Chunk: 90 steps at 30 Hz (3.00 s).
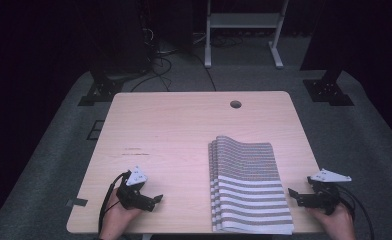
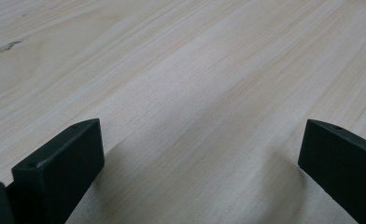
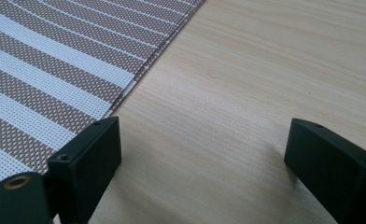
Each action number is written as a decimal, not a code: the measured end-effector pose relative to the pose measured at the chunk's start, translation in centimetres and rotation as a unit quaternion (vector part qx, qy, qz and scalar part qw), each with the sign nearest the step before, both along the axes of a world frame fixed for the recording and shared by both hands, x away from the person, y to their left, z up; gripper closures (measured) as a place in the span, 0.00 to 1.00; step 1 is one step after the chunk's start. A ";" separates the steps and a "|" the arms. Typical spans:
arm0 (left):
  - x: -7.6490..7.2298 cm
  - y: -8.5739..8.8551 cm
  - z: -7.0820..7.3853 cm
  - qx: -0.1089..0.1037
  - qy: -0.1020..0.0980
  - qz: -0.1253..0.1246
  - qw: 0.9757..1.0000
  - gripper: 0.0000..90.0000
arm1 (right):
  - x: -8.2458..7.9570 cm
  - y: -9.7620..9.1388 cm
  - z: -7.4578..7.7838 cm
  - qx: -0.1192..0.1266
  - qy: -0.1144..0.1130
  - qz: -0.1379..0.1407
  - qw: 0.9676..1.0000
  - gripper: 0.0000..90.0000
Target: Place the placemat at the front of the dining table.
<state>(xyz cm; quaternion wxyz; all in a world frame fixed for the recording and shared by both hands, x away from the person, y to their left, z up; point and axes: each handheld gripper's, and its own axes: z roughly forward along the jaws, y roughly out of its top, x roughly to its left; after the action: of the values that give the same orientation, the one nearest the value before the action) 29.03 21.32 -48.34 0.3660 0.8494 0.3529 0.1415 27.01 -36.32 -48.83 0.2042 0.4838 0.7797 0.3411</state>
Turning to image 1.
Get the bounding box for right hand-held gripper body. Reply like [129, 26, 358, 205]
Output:
[305, 168, 353, 216]

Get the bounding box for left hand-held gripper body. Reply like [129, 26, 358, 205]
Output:
[116, 165, 157, 212]

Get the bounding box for grey white striped towel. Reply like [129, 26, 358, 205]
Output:
[213, 135, 295, 235]

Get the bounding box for person's left hand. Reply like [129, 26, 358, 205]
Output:
[98, 194, 142, 240]

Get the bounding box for person's right hand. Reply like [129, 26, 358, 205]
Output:
[308, 202, 357, 240]

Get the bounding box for grey tape strip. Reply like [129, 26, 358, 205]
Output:
[66, 197, 89, 208]

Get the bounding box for black floor socket plate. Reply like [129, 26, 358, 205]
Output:
[86, 119, 105, 141]

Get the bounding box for black stand base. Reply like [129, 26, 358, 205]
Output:
[302, 78, 355, 107]
[77, 70, 125, 107]

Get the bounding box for white metal stand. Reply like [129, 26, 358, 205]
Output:
[204, 0, 290, 70]

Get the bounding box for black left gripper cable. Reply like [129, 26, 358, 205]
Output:
[97, 170, 132, 234]

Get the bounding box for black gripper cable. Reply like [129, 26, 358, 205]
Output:
[336, 184, 375, 240]
[97, 170, 132, 234]

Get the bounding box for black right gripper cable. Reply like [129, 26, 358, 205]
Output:
[336, 184, 375, 240]

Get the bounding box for black floor cables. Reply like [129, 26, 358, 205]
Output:
[130, 28, 217, 93]

